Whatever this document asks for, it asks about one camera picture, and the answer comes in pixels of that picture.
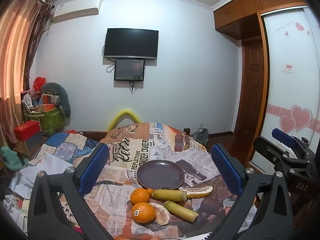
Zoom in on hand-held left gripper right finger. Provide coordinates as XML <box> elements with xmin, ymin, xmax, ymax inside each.
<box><xmin>205</xmin><ymin>143</ymin><xmax>294</xmax><ymax>240</ymax></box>

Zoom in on orange with sticker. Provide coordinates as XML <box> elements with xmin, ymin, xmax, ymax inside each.
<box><xmin>131</xmin><ymin>202</ymin><xmax>156</xmax><ymax>224</ymax></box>
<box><xmin>130</xmin><ymin>188</ymin><xmax>150</xmax><ymax>205</ymax></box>

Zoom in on white pomelo peel piece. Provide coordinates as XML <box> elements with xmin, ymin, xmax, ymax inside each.
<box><xmin>149</xmin><ymin>203</ymin><xmax>171</xmax><ymax>226</ymax></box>

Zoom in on black television cable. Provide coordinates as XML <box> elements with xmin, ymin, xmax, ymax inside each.
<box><xmin>102</xmin><ymin>45</ymin><xmax>116</xmax><ymax>73</ymax></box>

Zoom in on green fabric bag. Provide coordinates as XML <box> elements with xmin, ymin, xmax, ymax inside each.
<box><xmin>24</xmin><ymin>105</ymin><xmax>66</xmax><ymax>135</ymax></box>

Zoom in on spiral notebook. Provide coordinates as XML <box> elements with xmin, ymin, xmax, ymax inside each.
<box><xmin>195</xmin><ymin>231</ymin><xmax>216</xmax><ymax>240</ymax></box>

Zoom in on dark purple plate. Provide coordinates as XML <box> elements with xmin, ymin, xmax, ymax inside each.
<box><xmin>137</xmin><ymin>160</ymin><xmax>185</xmax><ymax>190</ymax></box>

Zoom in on sugar cane piece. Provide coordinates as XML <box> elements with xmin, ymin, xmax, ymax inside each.
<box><xmin>164</xmin><ymin>200</ymin><xmax>199</xmax><ymax>222</ymax></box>
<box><xmin>152</xmin><ymin>189</ymin><xmax>187</xmax><ymax>202</ymax></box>

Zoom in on yellow foam tube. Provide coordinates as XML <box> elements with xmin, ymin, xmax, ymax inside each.
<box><xmin>107</xmin><ymin>109</ymin><xmax>142</xmax><ymax>132</ymax></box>

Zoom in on orange cardboard box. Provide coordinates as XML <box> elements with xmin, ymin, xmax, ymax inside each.
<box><xmin>37</xmin><ymin>103</ymin><xmax>55</xmax><ymax>113</ymax></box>

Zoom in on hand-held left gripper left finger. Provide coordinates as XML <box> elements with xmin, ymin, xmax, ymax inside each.
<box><xmin>27</xmin><ymin>142</ymin><xmax>114</xmax><ymax>240</ymax></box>

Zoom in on newspaper-print blanket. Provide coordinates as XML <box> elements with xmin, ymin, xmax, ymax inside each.
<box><xmin>9</xmin><ymin>122</ymin><xmax>258</xmax><ymax>238</ymax></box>

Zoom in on brown drape curtain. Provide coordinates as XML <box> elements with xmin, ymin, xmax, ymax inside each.
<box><xmin>24</xmin><ymin>0</ymin><xmax>54</xmax><ymax>92</ymax></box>

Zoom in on wooden overhead cabinets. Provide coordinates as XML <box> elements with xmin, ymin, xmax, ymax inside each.
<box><xmin>213</xmin><ymin>0</ymin><xmax>308</xmax><ymax>40</ymax></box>

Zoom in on white air conditioner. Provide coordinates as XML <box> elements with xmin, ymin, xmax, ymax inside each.
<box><xmin>52</xmin><ymin>0</ymin><xmax>102</xmax><ymax>22</ymax></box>

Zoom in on white heart-print sliding door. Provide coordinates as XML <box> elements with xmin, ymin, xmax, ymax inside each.
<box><xmin>250</xmin><ymin>6</ymin><xmax>320</xmax><ymax>173</ymax></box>

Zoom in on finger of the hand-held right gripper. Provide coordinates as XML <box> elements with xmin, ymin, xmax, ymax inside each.
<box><xmin>272</xmin><ymin>128</ymin><xmax>313</xmax><ymax>160</ymax></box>
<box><xmin>252</xmin><ymin>136</ymin><xmax>300</xmax><ymax>177</ymax></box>

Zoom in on dark bag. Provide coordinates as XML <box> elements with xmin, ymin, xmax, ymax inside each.
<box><xmin>191</xmin><ymin>128</ymin><xmax>209</xmax><ymax>146</ymax></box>

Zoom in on small black wall monitor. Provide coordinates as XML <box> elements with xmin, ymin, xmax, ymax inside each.
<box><xmin>114</xmin><ymin>59</ymin><xmax>146</xmax><ymax>82</ymax></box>

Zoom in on red plastic bag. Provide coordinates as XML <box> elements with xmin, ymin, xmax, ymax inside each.
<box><xmin>33</xmin><ymin>77</ymin><xmax>47</xmax><ymax>91</ymax></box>

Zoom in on blue patchwork blanket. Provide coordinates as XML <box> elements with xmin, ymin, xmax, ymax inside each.
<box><xmin>32</xmin><ymin>130</ymin><xmax>100</xmax><ymax>166</ymax></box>

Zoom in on red box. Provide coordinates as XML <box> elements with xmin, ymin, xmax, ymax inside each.
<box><xmin>14</xmin><ymin>120</ymin><xmax>41</xmax><ymax>142</ymax></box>

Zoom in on yellow pomelo peel wedge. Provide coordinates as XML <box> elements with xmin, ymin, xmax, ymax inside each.
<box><xmin>185</xmin><ymin>185</ymin><xmax>213</xmax><ymax>198</ymax></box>

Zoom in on brown wooden door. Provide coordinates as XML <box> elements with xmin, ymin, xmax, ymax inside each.
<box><xmin>234</xmin><ymin>36</ymin><xmax>269</xmax><ymax>143</ymax></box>

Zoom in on wall-mounted black television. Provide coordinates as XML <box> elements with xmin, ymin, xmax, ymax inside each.
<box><xmin>103</xmin><ymin>28</ymin><xmax>159</xmax><ymax>60</ymax></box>

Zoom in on pink sheer curtain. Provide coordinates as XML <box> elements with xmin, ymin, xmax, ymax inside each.
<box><xmin>0</xmin><ymin>0</ymin><xmax>42</xmax><ymax>135</ymax></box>

